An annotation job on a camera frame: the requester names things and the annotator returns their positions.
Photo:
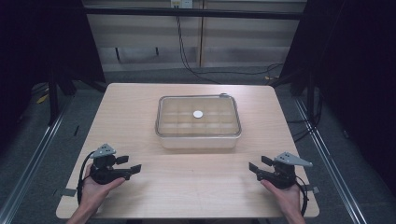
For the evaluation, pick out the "black curtain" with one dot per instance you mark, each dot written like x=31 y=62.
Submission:
x=37 y=46
x=358 y=77

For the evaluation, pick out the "black tape strip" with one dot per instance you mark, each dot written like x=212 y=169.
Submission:
x=76 y=130

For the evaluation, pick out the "aluminium floor rail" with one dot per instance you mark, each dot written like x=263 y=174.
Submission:
x=327 y=157
x=36 y=159

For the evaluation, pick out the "white round disc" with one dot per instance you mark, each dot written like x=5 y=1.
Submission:
x=198 y=114

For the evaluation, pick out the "black horizontal frame bar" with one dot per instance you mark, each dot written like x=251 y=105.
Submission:
x=186 y=12

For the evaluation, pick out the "yellow strip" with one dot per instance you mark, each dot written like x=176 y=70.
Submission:
x=42 y=99

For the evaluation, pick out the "black metal stand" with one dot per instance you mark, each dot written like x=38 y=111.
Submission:
x=53 y=99

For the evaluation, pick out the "white wall socket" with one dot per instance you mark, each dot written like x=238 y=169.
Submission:
x=181 y=3

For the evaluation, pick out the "person's right hand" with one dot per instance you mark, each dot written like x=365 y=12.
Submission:
x=288 y=199

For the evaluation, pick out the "grey tape piece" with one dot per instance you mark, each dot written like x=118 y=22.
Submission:
x=68 y=192
x=313 y=189

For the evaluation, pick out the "clear plastic container lid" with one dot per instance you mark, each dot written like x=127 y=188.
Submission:
x=198 y=127

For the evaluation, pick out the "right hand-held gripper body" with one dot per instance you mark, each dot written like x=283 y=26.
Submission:
x=281 y=177

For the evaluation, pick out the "person's left hand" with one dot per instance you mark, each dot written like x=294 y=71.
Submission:
x=93 y=194

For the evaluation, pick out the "clear plastic container box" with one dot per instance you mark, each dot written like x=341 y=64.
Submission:
x=198 y=142

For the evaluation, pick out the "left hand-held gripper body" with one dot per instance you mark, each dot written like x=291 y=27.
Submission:
x=104 y=174

